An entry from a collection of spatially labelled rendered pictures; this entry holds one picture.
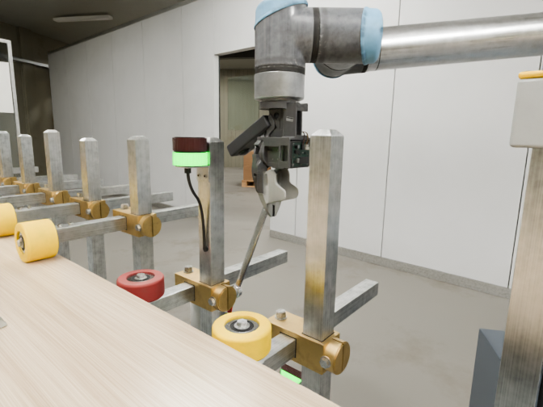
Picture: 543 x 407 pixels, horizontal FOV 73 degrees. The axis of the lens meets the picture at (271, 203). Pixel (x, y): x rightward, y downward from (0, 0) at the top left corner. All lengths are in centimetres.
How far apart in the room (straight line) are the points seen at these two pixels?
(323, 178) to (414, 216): 285
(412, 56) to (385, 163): 258
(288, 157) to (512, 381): 42
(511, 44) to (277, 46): 50
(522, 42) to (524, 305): 62
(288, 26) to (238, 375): 52
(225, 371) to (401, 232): 305
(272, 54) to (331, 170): 24
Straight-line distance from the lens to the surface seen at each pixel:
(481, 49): 92
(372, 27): 69
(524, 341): 49
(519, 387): 51
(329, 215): 53
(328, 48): 68
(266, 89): 65
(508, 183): 314
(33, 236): 84
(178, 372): 45
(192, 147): 64
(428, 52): 87
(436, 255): 336
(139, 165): 89
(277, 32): 67
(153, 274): 71
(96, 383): 46
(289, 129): 65
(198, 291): 76
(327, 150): 52
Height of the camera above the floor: 116
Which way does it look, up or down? 11 degrees down
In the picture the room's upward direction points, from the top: 1 degrees clockwise
